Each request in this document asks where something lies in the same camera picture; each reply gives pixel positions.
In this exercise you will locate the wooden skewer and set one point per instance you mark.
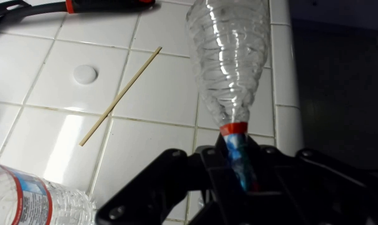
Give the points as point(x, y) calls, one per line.
point(121, 97)

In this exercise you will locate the black slotted spatula red band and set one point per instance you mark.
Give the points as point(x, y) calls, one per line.
point(106, 6)

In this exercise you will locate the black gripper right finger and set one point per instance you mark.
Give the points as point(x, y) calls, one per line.
point(322, 188)

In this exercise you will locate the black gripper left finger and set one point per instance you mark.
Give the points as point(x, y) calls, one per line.
point(156, 188)

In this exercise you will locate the white bottle cap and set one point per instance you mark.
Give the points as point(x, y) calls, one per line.
point(86, 74)

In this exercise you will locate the capped clear water bottle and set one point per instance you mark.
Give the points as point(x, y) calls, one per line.
point(27, 201)

